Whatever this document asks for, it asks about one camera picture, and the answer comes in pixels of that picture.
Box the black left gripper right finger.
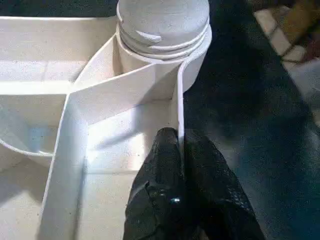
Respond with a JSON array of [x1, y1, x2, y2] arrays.
[[183, 128, 262, 240]]

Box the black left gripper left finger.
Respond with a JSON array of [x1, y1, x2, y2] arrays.
[[122, 126, 187, 240]]

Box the white plastic table top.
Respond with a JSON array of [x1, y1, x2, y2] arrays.
[[0, 15, 213, 240]]

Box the white plastic table leg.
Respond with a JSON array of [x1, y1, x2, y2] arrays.
[[116, 0, 211, 56]]

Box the black work mat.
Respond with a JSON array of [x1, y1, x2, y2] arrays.
[[0, 0, 320, 240]]

